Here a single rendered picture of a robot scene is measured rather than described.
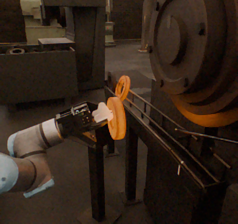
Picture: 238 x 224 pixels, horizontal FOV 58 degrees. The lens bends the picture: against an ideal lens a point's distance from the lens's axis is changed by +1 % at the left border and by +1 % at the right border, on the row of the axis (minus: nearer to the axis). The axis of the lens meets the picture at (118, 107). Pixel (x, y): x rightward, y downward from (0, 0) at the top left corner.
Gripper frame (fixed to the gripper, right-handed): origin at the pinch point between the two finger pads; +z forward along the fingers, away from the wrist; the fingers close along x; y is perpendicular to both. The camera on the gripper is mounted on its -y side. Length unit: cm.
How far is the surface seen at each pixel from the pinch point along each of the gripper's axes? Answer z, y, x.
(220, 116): 20.9, 4.7, -29.8
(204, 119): 20.0, 1.6, -24.7
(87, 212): -33, -78, 32
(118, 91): 16, -25, 76
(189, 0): 20.0, 31.7, -23.5
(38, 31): -81, -15, 889
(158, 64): 15.8, 15.9, -10.0
